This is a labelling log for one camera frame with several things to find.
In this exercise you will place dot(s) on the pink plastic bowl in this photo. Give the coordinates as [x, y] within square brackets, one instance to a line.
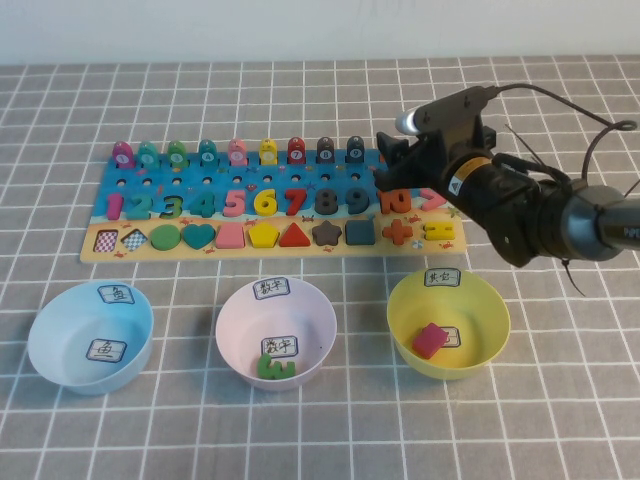
[240, 320]

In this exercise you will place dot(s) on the wooden number puzzle board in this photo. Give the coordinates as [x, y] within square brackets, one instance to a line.
[220, 172]

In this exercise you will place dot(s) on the yellow pentagon piece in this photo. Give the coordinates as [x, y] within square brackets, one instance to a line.
[264, 236]

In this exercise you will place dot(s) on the red fish piece 7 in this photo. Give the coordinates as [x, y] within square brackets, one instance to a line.
[296, 151]

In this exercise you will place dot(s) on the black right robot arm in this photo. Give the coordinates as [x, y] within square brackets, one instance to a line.
[575, 220]

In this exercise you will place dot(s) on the dark teal fish piece 4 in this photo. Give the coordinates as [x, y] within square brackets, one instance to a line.
[207, 152]

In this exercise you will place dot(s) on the dark blue number 9 piece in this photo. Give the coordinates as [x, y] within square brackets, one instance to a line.
[364, 200]

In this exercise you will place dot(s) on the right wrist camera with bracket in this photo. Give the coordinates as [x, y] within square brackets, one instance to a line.
[450, 107]

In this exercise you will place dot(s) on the red triangle piece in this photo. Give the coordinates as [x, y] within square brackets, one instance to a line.
[296, 239]

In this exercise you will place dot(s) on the green number 3 piece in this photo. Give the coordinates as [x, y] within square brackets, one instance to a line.
[262, 367]

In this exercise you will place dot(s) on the orange number 10 piece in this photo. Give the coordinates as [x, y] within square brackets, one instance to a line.
[384, 204]

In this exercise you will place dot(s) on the pink trapezoid piece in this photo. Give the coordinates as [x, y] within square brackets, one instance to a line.
[230, 237]

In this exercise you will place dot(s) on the teal number 2 piece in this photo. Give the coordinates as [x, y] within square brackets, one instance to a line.
[137, 216]

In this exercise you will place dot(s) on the dark blue fish piece 9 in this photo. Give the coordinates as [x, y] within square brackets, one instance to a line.
[355, 150]

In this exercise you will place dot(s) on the dark blue square piece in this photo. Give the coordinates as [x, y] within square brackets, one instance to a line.
[360, 233]

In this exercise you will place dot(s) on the orange plus sign piece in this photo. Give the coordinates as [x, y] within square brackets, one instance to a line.
[398, 232]

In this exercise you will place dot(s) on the magenta rectangle block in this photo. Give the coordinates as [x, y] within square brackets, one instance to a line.
[429, 340]

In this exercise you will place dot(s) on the pink number 5 piece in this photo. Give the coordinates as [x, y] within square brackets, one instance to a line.
[232, 200]

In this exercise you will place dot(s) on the green circle piece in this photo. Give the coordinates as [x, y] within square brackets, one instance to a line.
[165, 237]

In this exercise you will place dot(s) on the yellow number 6 piece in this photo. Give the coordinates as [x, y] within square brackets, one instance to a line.
[260, 205]

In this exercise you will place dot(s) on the light blue plastic bowl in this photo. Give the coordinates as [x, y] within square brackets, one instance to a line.
[60, 325]

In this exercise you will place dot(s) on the teal fish piece 2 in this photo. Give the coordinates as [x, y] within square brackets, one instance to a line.
[148, 155]

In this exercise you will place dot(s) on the brown fish piece 8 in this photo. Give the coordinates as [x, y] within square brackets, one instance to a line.
[325, 151]

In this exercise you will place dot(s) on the brown star piece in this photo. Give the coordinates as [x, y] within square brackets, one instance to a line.
[328, 234]

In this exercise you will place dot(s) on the green fish piece 3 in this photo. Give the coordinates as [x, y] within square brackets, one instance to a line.
[176, 154]

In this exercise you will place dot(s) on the magenta number 1 piece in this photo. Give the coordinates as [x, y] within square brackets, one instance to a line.
[114, 207]

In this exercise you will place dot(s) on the yellow plastic bowl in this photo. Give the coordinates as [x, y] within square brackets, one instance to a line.
[475, 310]

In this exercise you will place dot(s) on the teal heart piece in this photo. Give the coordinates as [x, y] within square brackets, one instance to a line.
[198, 235]

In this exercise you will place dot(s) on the teal number 4 piece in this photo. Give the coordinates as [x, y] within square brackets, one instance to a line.
[207, 206]

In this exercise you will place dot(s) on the pink greater-than sign piece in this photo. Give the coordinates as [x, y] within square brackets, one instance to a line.
[430, 205]

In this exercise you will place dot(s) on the brown number 8 piece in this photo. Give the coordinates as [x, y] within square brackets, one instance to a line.
[326, 201]

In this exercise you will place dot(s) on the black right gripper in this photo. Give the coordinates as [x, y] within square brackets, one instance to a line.
[432, 157]

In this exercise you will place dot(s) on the red number 7 piece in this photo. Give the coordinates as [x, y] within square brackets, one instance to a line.
[297, 195]

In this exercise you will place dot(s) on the pink fish piece 5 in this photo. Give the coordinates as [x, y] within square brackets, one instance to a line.
[237, 152]

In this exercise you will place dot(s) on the magenta fish piece 1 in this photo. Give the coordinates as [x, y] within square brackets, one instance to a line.
[123, 155]

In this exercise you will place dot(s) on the yellow fish piece 6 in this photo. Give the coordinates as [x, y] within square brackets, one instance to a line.
[268, 152]

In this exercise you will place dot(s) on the yellow equals sign piece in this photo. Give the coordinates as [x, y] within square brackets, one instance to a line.
[438, 226]

